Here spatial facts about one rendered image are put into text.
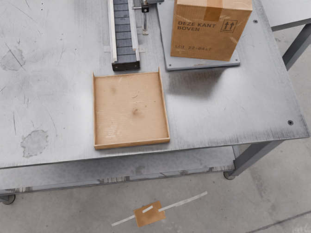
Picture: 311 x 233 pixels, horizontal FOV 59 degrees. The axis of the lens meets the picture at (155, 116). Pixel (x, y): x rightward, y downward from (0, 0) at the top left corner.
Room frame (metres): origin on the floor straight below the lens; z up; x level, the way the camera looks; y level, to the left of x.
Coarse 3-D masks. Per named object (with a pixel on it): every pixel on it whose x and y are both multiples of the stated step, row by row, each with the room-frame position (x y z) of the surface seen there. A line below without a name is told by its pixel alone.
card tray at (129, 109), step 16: (96, 80) 0.56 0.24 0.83; (112, 80) 0.57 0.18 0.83; (128, 80) 0.57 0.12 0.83; (144, 80) 0.58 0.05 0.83; (160, 80) 0.57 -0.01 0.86; (96, 96) 0.49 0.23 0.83; (112, 96) 0.50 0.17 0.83; (128, 96) 0.50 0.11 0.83; (144, 96) 0.51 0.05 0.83; (160, 96) 0.51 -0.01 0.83; (96, 112) 0.42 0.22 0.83; (112, 112) 0.43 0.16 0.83; (128, 112) 0.43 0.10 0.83; (144, 112) 0.44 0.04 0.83; (160, 112) 0.44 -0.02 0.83; (96, 128) 0.36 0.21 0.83; (112, 128) 0.37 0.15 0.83; (128, 128) 0.37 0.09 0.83; (144, 128) 0.38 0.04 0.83; (160, 128) 0.38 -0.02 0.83; (96, 144) 0.30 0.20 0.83; (112, 144) 0.30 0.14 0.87; (128, 144) 0.30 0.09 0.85; (144, 144) 0.31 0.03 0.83
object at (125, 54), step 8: (120, 0) 0.94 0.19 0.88; (120, 8) 0.90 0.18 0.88; (128, 8) 0.90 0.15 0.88; (120, 16) 0.85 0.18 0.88; (128, 16) 0.86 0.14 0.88; (120, 24) 0.81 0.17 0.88; (128, 24) 0.82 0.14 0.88; (120, 32) 0.77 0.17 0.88; (128, 32) 0.77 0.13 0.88; (120, 40) 0.73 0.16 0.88; (128, 40) 0.73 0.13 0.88; (120, 48) 0.69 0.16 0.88; (128, 48) 0.69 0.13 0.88; (120, 56) 0.65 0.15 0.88; (128, 56) 0.65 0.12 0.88
